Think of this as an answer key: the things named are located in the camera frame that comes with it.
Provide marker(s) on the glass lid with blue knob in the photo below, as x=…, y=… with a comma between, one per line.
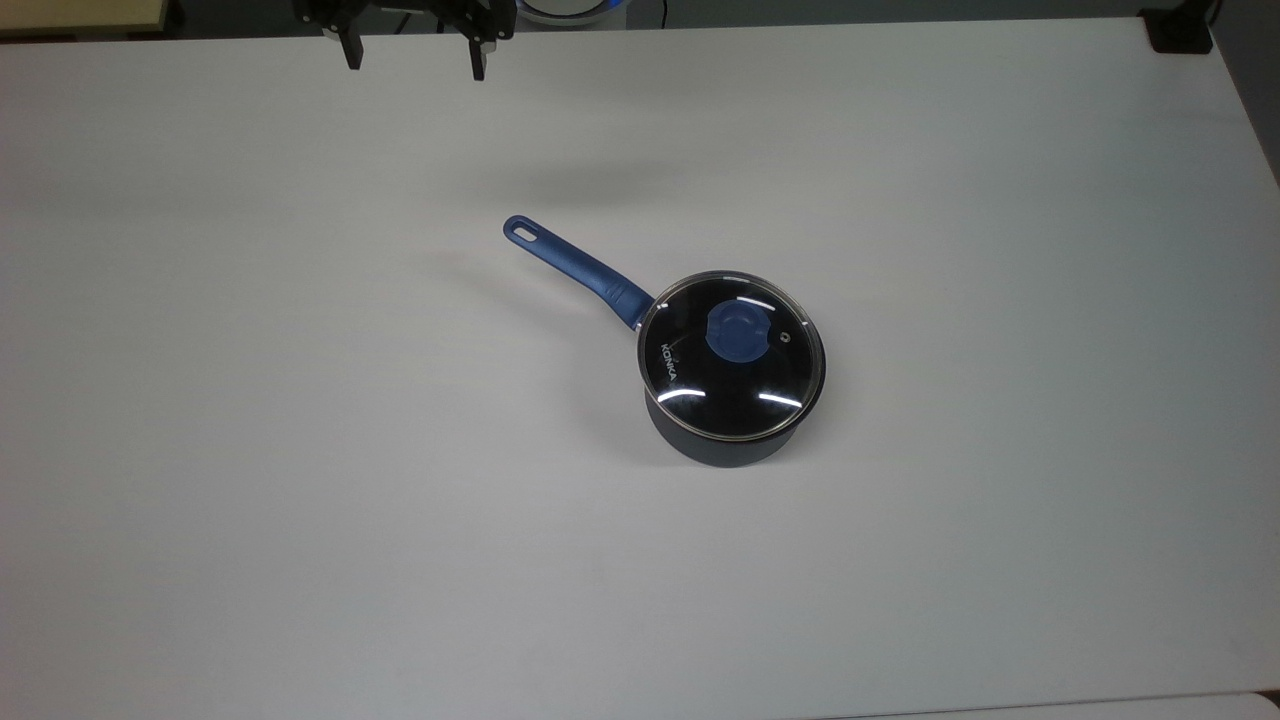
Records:
x=732, y=355

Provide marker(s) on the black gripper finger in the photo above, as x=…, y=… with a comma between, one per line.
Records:
x=479, y=60
x=350, y=48

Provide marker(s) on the beige wooden board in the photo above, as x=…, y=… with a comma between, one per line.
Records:
x=85, y=14

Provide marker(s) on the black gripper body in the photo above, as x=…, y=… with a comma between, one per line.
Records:
x=400, y=6

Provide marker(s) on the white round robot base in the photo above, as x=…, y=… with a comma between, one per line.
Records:
x=570, y=8

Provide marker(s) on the black table clamp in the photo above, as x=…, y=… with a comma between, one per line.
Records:
x=1180, y=26

